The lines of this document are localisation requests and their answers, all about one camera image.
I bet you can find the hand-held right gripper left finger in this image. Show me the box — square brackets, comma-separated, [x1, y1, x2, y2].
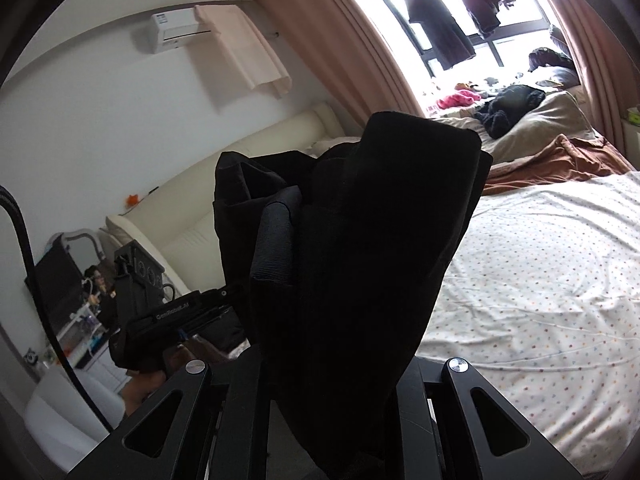
[65, 347, 271, 480]

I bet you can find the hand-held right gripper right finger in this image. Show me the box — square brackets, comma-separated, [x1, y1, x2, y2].
[395, 355, 583, 480]

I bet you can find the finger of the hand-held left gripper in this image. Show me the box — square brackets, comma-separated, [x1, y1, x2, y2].
[192, 285, 251, 353]

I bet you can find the black garment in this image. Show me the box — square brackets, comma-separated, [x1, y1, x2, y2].
[212, 110, 495, 480]

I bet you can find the black clothes pile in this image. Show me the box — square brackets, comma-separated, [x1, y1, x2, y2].
[474, 85, 547, 138]

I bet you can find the dark clothes heap by window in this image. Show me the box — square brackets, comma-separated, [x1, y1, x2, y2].
[529, 47, 576, 73]

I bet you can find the person's left hand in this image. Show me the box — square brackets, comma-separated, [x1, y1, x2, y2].
[122, 342, 211, 416]

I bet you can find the white dresser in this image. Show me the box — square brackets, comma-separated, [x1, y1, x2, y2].
[50, 310, 126, 393]

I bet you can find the vanity mirror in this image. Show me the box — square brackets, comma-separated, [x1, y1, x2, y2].
[25, 232, 118, 361]

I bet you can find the cream padded headboard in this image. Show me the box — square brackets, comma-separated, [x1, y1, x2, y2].
[105, 102, 361, 296]

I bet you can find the white round stool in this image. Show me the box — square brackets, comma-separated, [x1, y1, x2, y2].
[25, 375, 126, 458]

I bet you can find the dotted white bed sheet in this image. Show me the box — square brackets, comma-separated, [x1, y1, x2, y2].
[412, 170, 640, 461]

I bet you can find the pale pink towel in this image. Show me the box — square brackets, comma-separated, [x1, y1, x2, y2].
[194, 4, 293, 98]

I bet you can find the white air conditioner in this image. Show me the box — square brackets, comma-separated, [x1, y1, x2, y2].
[146, 7, 213, 56]

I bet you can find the brown blanket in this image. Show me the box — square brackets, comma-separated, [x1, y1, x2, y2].
[482, 134, 633, 196]

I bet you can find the pink curtain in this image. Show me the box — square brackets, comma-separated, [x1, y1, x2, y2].
[520, 0, 632, 156]
[257, 0, 426, 121]

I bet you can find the pink cloth item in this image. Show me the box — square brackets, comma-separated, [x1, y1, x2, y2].
[436, 89, 481, 110]

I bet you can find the beige blanket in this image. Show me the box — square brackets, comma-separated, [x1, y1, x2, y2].
[435, 91, 601, 163]

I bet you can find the long dark hanging garment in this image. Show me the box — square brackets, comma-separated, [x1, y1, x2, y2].
[387, 0, 476, 68]

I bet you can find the black cable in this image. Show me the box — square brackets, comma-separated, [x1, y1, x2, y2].
[0, 185, 113, 433]

